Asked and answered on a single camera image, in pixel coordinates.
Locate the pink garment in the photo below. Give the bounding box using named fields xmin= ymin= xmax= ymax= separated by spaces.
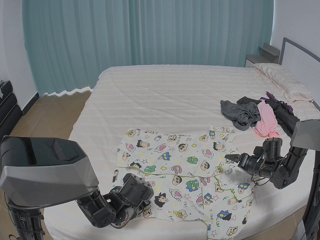
xmin=252 ymin=101 xmax=280 ymax=142

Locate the purple garment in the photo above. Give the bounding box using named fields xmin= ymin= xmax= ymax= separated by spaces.
xmin=260 ymin=91 xmax=294 ymax=114

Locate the blue-green curtain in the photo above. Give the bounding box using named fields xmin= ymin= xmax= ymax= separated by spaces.
xmin=22 ymin=0 xmax=275 ymax=96

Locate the white printed pyjama top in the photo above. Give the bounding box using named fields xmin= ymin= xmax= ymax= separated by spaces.
xmin=112 ymin=125 xmax=259 ymax=240

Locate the black garment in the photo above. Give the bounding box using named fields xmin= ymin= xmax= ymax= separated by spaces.
xmin=236 ymin=96 xmax=300 ymax=138

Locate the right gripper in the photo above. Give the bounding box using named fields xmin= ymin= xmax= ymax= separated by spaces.
xmin=237 ymin=153 xmax=262 ymax=177

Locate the pale pink pillow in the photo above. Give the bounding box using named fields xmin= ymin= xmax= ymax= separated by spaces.
xmin=251 ymin=63 xmax=314 ymax=103

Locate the dark grey garment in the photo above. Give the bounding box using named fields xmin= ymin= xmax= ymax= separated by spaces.
xmin=220 ymin=99 xmax=262 ymax=131

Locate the grey bedside table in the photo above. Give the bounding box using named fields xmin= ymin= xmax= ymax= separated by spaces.
xmin=246 ymin=43 xmax=280 ymax=68

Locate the black chest of drawers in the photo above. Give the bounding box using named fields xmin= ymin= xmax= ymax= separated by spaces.
xmin=0 ymin=80 xmax=22 ymax=128

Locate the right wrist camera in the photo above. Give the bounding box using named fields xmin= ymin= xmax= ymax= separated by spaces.
xmin=253 ymin=146 xmax=265 ymax=159

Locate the bed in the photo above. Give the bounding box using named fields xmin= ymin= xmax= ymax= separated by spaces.
xmin=44 ymin=37 xmax=320 ymax=240

